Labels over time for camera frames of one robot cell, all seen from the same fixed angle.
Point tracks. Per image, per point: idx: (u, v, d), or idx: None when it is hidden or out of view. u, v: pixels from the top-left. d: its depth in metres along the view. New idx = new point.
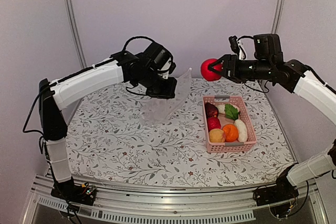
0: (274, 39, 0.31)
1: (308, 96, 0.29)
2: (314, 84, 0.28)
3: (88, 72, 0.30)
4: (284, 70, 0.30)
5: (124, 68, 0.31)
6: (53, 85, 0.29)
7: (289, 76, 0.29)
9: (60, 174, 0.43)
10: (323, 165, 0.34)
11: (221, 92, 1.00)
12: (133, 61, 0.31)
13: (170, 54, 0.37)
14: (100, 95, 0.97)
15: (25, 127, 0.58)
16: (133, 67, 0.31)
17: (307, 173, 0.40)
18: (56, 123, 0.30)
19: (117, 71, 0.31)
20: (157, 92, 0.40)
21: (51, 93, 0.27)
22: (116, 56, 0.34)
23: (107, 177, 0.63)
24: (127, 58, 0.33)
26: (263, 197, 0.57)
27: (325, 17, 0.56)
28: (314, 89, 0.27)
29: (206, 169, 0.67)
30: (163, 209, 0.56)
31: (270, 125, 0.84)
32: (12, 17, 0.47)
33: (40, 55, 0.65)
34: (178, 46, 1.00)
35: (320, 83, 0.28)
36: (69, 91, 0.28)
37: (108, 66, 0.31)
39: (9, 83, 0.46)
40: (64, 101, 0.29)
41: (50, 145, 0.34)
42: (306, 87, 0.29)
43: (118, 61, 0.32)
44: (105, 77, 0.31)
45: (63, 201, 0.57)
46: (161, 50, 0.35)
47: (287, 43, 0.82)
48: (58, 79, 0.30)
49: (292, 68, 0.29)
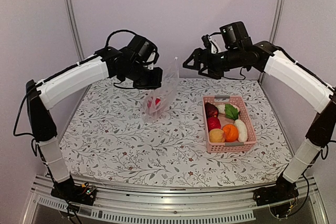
0: (238, 27, 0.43)
1: (280, 74, 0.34)
2: (283, 62, 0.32)
3: (73, 69, 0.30)
4: (254, 49, 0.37)
5: (109, 64, 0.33)
6: (39, 85, 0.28)
7: (257, 56, 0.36)
9: (58, 174, 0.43)
10: (308, 152, 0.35)
11: (221, 92, 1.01)
12: (116, 56, 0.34)
13: (154, 46, 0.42)
14: (100, 95, 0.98)
15: (17, 129, 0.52)
16: (116, 62, 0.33)
17: (298, 166, 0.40)
18: (44, 123, 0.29)
19: (101, 66, 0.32)
20: (145, 83, 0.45)
21: (37, 93, 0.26)
22: (101, 52, 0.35)
23: (107, 177, 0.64)
24: (110, 53, 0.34)
26: (263, 197, 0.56)
27: (325, 16, 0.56)
28: (285, 68, 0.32)
29: (206, 169, 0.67)
30: (163, 210, 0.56)
31: (270, 125, 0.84)
32: (12, 16, 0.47)
33: (40, 56, 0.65)
34: (179, 47, 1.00)
35: (289, 62, 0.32)
36: (55, 89, 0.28)
37: (93, 62, 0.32)
39: (8, 82, 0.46)
40: (51, 101, 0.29)
41: (43, 145, 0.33)
42: (276, 65, 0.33)
43: (102, 57, 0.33)
44: (90, 73, 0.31)
45: (63, 201, 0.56)
46: (145, 43, 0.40)
47: (288, 44, 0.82)
48: (44, 79, 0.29)
49: (261, 48, 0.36)
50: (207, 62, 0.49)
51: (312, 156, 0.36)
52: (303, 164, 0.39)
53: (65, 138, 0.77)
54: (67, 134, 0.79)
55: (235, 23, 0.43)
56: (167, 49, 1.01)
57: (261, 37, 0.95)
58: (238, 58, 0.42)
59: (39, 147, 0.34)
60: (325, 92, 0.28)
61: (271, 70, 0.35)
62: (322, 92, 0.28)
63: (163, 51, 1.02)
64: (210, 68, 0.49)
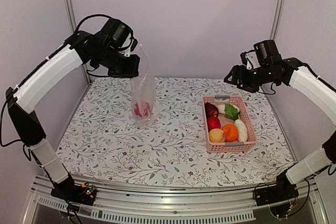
0: (270, 43, 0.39)
1: (305, 90, 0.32)
2: (307, 76, 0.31)
3: (43, 66, 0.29)
4: (280, 64, 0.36)
5: (79, 49, 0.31)
6: (16, 92, 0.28)
7: (283, 70, 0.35)
9: (56, 174, 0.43)
10: (317, 160, 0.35)
11: (221, 92, 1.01)
12: (86, 39, 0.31)
13: (129, 30, 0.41)
14: (100, 95, 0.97)
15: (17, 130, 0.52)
16: (87, 45, 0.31)
17: (305, 171, 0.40)
18: (33, 125, 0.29)
19: (71, 54, 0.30)
20: (120, 71, 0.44)
21: (14, 99, 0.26)
22: (70, 39, 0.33)
23: (107, 177, 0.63)
24: (80, 38, 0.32)
26: (263, 197, 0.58)
27: (325, 16, 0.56)
28: (307, 81, 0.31)
29: (206, 169, 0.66)
30: (163, 209, 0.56)
31: (270, 125, 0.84)
32: (12, 16, 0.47)
33: (40, 56, 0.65)
34: (179, 47, 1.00)
35: (314, 78, 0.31)
36: (31, 91, 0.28)
37: (61, 53, 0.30)
39: (9, 83, 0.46)
40: (32, 103, 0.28)
41: (34, 149, 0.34)
42: (300, 78, 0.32)
43: (70, 44, 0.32)
44: (61, 65, 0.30)
45: (63, 201, 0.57)
46: (120, 27, 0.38)
47: (288, 44, 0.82)
48: (19, 84, 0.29)
49: (287, 62, 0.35)
50: (242, 77, 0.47)
51: (321, 166, 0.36)
52: (308, 171, 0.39)
53: (65, 138, 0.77)
54: (67, 134, 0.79)
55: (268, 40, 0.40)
56: (167, 49, 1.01)
57: (261, 37, 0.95)
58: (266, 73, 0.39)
59: (31, 150, 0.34)
60: None
61: (295, 84, 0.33)
62: None
63: (163, 51, 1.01)
64: (245, 83, 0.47)
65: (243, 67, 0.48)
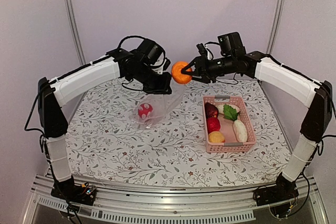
0: (233, 36, 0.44)
1: (272, 78, 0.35)
2: (270, 66, 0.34)
3: (87, 69, 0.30)
4: (243, 59, 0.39)
5: (121, 65, 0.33)
6: (52, 83, 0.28)
7: (247, 65, 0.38)
9: (60, 174, 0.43)
10: (306, 148, 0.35)
11: (221, 92, 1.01)
12: (128, 57, 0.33)
13: (162, 50, 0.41)
14: (100, 95, 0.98)
15: (17, 129, 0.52)
16: (127, 63, 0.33)
17: (297, 163, 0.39)
18: (57, 119, 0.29)
19: (114, 67, 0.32)
20: (153, 86, 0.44)
21: (51, 89, 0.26)
22: (112, 52, 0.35)
23: (107, 177, 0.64)
24: (122, 54, 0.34)
26: (263, 197, 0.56)
27: (325, 14, 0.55)
28: (272, 70, 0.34)
29: (206, 169, 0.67)
30: (163, 210, 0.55)
31: (270, 125, 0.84)
32: (12, 16, 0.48)
33: (39, 57, 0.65)
34: (179, 46, 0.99)
35: (276, 66, 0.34)
36: (69, 86, 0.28)
37: (105, 62, 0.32)
39: (9, 83, 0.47)
40: (64, 97, 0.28)
41: (52, 141, 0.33)
42: (265, 70, 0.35)
43: (114, 58, 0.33)
44: (102, 73, 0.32)
45: (63, 201, 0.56)
46: (154, 46, 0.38)
47: (288, 44, 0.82)
48: (58, 77, 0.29)
49: (250, 57, 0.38)
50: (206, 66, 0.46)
51: (308, 153, 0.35)
52: (301, 162, 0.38)
53: None
54: (67, 134, 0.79)
55: (231, 34, 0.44)
56: (167, 49, 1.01)
57: (261, 38, 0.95)
58: (232, 66, 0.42)
59: (46, 143, 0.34)
60: (310, 86, 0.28)
61: (261, 75, 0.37)
62: (307, 86, 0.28)
63: None
64: (207, 72, 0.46)
65: (204, 54, 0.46)
